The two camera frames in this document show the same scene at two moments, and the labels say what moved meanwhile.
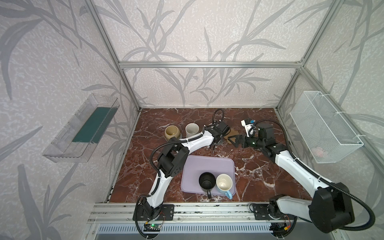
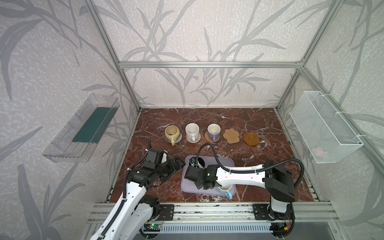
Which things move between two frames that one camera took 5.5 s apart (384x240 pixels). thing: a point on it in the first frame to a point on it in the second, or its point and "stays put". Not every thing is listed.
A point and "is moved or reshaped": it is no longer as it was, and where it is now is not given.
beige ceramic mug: [171, 131] stays put
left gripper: [214, 142] to [169, 165]
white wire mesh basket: [327, 133] stays put
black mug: [207, 181] is moved or reshaped
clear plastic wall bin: [75, 141] stays put
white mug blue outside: [224, 183] stays put
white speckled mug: [191, 129] stays put
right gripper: [241, 141] to [193, 174]
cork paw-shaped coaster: [232, 132] stays put
